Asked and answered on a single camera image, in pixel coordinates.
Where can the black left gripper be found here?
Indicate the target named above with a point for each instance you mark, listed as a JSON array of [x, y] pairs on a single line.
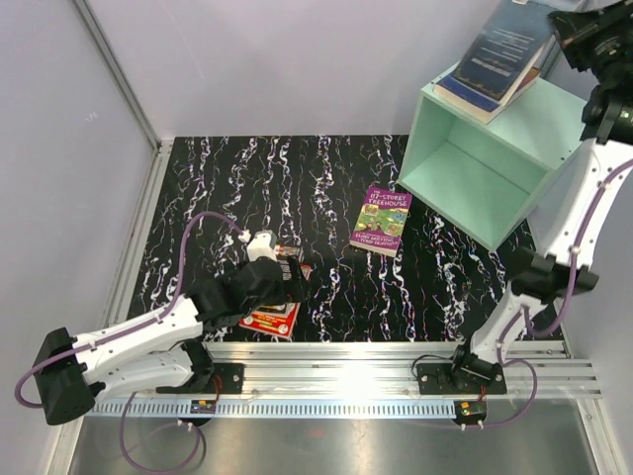
[[293, 290]]

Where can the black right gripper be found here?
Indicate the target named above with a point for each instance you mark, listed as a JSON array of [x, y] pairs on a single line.
[[577, 29]]

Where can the black paperback book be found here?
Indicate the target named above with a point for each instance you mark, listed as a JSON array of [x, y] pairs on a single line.
[[291, 260]]

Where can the dark blue hardcover book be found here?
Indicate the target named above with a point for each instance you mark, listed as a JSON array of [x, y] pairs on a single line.
[[505, 49]]

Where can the purple Treehouse book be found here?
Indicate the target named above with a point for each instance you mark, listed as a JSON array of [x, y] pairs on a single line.
[[381, 221]]

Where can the blue orange paperback book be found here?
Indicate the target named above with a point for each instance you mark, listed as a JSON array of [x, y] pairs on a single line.
[[474, 103]]

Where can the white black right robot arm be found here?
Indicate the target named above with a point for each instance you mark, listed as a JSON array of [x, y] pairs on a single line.
[[560, 268]]

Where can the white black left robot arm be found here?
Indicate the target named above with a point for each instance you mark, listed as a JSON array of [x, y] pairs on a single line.
[[162, 351]]

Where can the red book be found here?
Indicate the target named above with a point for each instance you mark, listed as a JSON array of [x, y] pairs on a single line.
[[275, 324]]

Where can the mint green open cabinet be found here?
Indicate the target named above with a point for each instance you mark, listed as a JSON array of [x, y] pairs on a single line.
[[486, 179]]

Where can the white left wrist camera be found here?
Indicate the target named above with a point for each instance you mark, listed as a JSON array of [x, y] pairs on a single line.
[[261, 244]]

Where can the aluminium rail frame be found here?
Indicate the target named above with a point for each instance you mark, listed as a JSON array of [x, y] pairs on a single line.
[[371, 370]]

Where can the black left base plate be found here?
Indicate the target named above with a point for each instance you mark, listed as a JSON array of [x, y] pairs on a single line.
[[226, 378]]

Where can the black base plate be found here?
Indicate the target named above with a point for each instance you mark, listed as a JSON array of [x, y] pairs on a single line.
[[226, 378], [441, 378]]

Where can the slotted cable duct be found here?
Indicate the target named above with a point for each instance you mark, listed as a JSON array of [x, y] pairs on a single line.
[[187, 408]]

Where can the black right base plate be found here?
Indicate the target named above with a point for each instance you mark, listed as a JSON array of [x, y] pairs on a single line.
[[441, 378]]

